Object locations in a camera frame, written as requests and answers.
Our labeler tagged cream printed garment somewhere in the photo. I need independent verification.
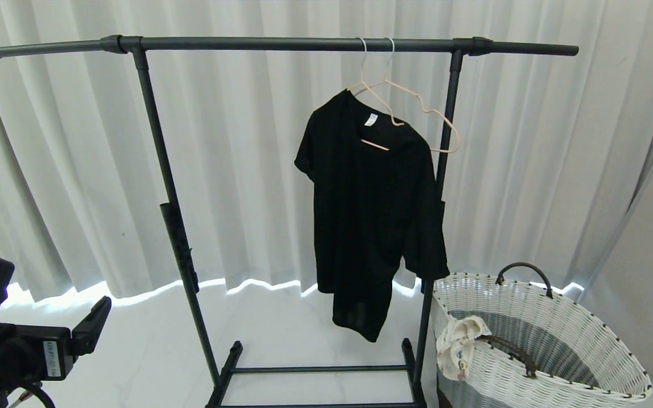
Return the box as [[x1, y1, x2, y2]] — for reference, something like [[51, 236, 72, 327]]
[[435, 315, 493, 382]]

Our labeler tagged white laundry basket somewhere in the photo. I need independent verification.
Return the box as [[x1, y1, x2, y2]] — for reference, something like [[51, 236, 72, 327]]
[[431, 262, 653, 408]]

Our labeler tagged black clothes rack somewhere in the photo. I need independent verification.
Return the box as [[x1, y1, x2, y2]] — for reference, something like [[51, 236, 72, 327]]
[[0, 35, 580, 408]]

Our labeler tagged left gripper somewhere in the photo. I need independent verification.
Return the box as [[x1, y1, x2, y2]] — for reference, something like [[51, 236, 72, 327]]
[[0, 296, 113, 398]]

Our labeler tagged black garment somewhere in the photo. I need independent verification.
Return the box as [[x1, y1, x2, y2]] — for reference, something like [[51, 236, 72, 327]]
[[294, 89, 451, 344]]

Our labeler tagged white curtain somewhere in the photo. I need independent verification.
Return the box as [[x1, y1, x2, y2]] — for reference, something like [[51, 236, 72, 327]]
[[0, 0, 653, 304]]

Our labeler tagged pink clothes hanger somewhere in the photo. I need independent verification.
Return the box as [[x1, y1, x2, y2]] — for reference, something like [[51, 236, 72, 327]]
[[369, 37, 461, 155], [348, 37, 405, 152]]

